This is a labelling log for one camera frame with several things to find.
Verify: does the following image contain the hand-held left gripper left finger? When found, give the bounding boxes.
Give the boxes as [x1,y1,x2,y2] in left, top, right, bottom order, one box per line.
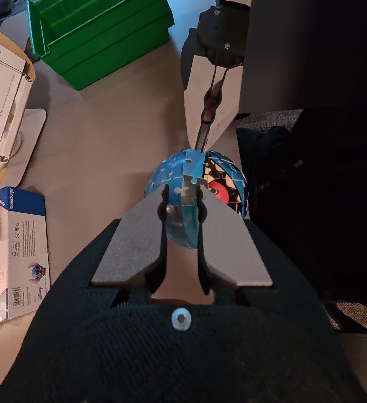
[91,184,170,294]

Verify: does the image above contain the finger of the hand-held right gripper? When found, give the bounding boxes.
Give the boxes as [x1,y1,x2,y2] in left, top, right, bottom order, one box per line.
[202,64,244,153]
[183,54,217,151]

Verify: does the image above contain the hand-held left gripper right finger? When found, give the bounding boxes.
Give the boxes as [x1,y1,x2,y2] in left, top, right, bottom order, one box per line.
[196,185,273,296]

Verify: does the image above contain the blue puzzle ball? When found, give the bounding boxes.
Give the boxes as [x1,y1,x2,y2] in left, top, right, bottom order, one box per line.
[145,148,250,251]

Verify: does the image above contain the blue puzzle piece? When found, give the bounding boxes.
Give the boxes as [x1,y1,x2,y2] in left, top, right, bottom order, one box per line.
[183,148,207,186]

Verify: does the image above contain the puzzle ball cardboard box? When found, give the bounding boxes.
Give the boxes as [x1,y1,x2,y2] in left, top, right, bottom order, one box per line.
[0,186,51,329]

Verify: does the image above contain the black bag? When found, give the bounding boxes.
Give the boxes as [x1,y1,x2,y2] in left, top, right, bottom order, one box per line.
[236,109,367,317]

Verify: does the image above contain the green storage bin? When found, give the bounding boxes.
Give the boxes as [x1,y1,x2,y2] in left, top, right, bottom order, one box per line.
[26,0,175,92]

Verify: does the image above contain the white stand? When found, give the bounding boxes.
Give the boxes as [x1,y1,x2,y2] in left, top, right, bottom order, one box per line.
[12,108,48,186]

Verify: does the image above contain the printed text sheet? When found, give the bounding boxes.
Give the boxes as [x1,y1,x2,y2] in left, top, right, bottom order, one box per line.
[0,31,33,184]

